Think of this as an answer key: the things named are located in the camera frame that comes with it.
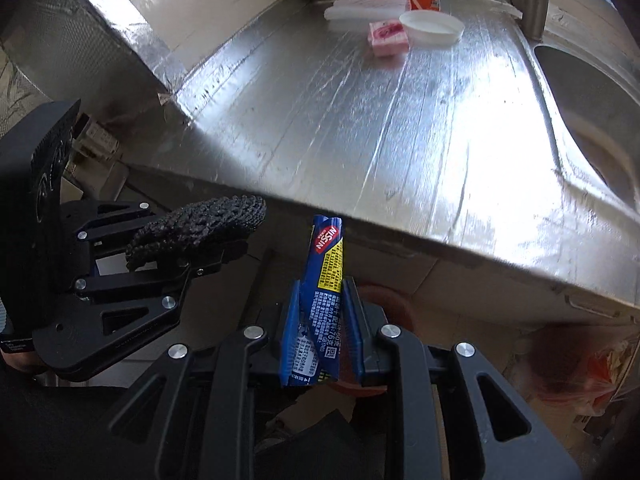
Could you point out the orange plastic bag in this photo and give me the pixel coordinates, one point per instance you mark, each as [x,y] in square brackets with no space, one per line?
[595,365]

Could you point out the red trash bin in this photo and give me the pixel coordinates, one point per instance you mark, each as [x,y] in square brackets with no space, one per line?
[395,305]

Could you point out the white round plastic container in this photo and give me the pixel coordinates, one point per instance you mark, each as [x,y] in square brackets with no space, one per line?
[431,25]

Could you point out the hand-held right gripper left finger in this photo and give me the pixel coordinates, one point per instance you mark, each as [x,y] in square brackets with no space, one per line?
[290,330]

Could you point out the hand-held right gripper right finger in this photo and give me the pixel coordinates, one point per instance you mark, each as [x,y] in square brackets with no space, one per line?
[352,330]

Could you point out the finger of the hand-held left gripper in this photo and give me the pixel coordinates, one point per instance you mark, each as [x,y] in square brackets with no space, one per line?
[110,222]
[140,305]

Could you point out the white switch box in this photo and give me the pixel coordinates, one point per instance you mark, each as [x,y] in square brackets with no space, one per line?
[97,137]

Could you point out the dark blue snack packet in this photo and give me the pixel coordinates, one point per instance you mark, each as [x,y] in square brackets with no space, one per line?
[327,260]

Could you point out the stainless steel sink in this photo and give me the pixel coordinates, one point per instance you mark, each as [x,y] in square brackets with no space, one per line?
[590,105]

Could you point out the steel gooseneck faucet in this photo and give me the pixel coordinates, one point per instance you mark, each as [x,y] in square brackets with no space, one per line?
[532,0]

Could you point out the black mesh net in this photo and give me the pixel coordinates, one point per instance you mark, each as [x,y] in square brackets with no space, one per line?
[200,225]

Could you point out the pink small box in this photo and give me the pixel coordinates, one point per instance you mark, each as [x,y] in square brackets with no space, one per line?
[389,35]

